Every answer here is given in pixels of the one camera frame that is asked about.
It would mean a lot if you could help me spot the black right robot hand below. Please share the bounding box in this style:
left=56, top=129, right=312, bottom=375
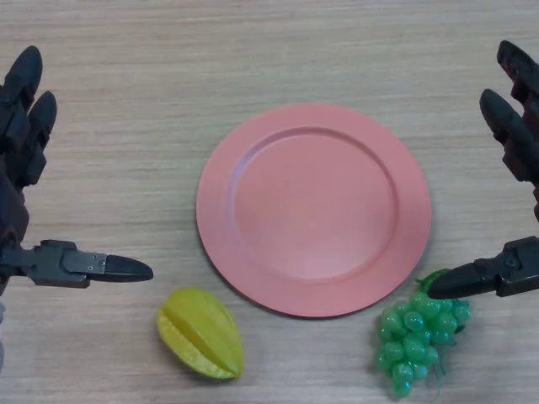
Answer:
left=428, top=40, right=539, bottom=300

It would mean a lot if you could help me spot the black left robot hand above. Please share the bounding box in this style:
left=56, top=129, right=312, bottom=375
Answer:
left=0, top=45, right=154, bottom=295

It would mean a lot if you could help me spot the yellow starfruit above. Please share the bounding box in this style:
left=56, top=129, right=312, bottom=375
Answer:
left=156, top=287, right=245, bottom=382

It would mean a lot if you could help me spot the pink round plate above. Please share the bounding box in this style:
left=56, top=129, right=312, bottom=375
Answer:
left=195, top=104, right=433, bottom=320

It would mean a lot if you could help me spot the green grape bunch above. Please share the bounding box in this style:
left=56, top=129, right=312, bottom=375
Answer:
left=374, top=268, right=472, bottom=400

